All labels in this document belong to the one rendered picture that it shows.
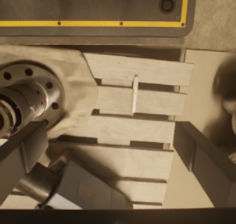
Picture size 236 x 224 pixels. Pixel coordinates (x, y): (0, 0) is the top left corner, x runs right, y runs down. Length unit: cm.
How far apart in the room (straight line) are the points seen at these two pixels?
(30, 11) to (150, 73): 43
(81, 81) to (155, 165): 50
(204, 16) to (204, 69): 22
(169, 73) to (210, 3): 37
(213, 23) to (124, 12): 52
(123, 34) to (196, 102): 56
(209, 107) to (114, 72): 52
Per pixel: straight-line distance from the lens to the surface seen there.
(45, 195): 64
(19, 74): 70
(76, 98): 65
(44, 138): 17
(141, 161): 82
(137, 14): 49
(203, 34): 90
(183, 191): 117
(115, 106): 69
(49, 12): 52
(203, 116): 95
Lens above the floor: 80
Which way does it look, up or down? 73 degrees down
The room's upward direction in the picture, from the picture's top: 177 degrees clockwise
